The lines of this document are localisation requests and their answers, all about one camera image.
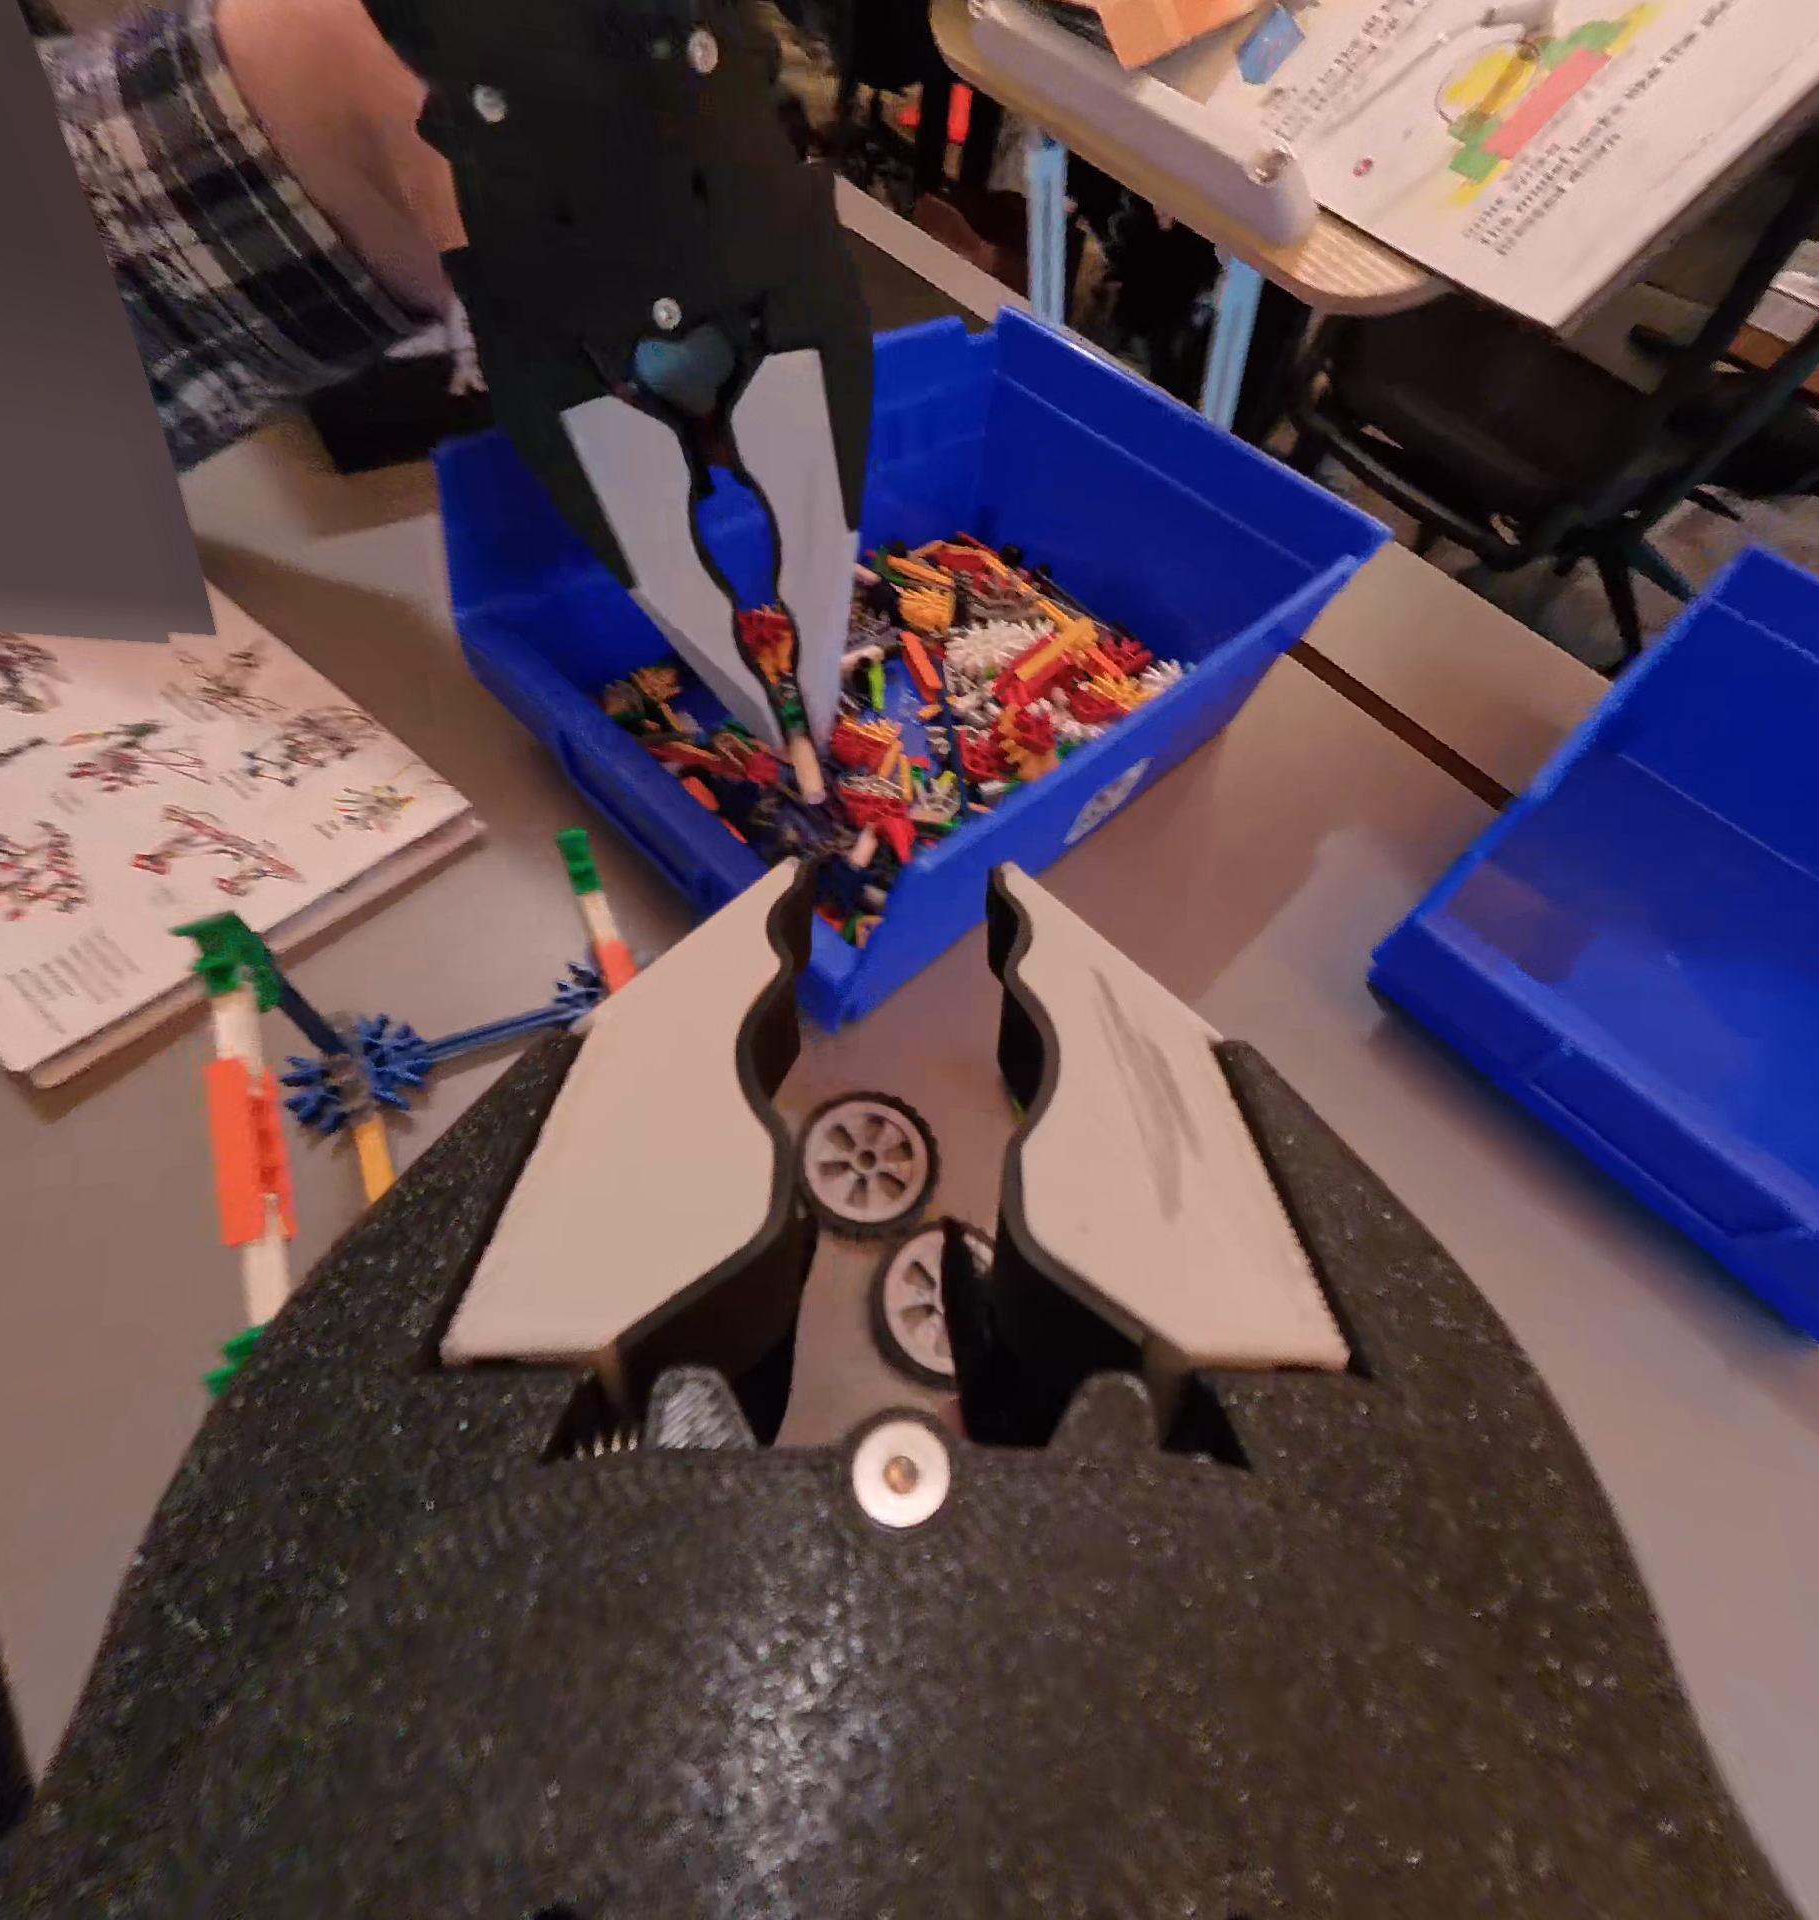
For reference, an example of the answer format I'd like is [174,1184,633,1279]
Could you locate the construction toy frame model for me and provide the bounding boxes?
[173,830,644,1401]

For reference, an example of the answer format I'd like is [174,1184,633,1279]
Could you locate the brown cardboard box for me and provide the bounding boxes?
[1097,0,1271,71]

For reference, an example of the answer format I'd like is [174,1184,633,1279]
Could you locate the grey toy wheel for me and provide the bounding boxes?
[870,1221,1002,1390]
[798,1091,941,1239]

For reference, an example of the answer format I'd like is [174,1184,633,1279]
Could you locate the black office chair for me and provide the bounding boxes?
[1299,271,1819,662]

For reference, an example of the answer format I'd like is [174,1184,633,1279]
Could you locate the blue plastic parts bin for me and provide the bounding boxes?
[436,306,1394,1035]

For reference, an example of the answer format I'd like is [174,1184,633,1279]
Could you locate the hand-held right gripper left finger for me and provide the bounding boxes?
[443,858,822,1446]

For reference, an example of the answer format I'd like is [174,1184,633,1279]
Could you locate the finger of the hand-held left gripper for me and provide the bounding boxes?
[561,391,796,751]
[726,347,864,756]

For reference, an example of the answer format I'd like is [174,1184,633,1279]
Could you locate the pile of colourful construction pieces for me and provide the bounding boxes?
[600,534,1189,938]

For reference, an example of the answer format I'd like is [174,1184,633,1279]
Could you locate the illustrated instruction booklet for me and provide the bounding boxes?
[0,593,483,1088]

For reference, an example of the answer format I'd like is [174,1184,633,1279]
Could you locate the empty blue plastic bin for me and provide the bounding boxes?
[1372,548,1819,1352]

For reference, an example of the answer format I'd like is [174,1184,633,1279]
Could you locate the wooden side table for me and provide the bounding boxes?
[932,0,1459,317]

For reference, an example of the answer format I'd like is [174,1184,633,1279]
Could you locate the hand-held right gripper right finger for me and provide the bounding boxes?
[938,862,1355,1447]

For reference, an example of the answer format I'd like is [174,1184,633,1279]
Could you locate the laminated instruction sheet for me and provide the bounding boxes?
[1269,0,1819,334]

